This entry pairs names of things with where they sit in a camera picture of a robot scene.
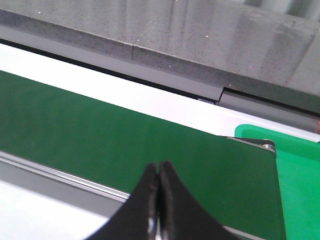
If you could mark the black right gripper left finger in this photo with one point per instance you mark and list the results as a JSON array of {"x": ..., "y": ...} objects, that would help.
[{"x": 137, "y": 218}]

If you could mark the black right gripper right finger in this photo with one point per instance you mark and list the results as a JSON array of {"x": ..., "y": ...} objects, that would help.
[{"x": 181, "y": 216}]

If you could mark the green conveyor belt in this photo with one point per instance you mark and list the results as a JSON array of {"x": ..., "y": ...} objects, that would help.
[{"x": 87, "y": 137}]

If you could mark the green plastic tray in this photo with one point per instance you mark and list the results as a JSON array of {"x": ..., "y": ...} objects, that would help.
[{"x": 298, "y": 166}]

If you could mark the grey stone counter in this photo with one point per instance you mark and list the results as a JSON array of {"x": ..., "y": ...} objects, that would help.
[{"x": 240, "y": 56}]

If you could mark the aluminium conveyor frame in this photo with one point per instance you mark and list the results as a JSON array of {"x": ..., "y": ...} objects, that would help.
[{"x": 62, "y": 180}]

